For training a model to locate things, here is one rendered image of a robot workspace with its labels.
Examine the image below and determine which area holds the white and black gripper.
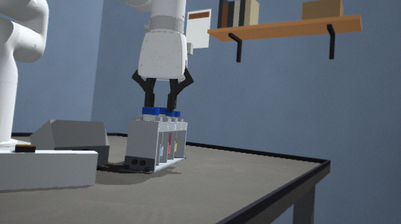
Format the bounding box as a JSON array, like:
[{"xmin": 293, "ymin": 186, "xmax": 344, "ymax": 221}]
[{"xmin": 132, "ymin": 29, "xmax": 194, "ymax": 113}]

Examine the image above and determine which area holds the black table edge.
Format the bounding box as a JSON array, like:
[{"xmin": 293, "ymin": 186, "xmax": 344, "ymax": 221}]
[{"xmin": 11, "ymin": 132, "xmax": 331, "ymax": 224}]

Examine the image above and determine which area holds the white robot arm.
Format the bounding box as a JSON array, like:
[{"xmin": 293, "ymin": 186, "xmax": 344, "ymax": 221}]
[{"xmin": 0, "ymin": 0, "xmax": 186, "ymax": 148}]

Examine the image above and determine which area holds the white control panel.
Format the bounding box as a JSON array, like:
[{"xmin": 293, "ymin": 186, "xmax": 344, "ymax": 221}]
[{"xmin": 30, "ymin": 120, "xmax": 110, "ymax": 166}]

